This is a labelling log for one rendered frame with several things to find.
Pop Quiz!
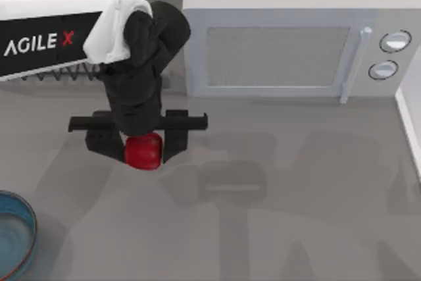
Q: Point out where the red apple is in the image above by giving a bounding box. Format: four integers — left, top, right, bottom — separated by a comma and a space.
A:
124, 132, 163, 171

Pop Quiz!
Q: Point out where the blue bowl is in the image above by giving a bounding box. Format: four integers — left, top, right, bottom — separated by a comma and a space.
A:
0, 190, 38, 281

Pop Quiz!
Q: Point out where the microwave door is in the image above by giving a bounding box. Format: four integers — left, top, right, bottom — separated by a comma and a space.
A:
186, 9, 362, 98

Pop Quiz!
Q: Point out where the microwave knob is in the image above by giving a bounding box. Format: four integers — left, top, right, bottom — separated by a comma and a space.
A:
368, 60, 400, 81
379, 29, 413, 53

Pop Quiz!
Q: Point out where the microwave door handle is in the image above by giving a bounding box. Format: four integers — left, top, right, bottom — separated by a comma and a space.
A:
339, 26, 373, 105

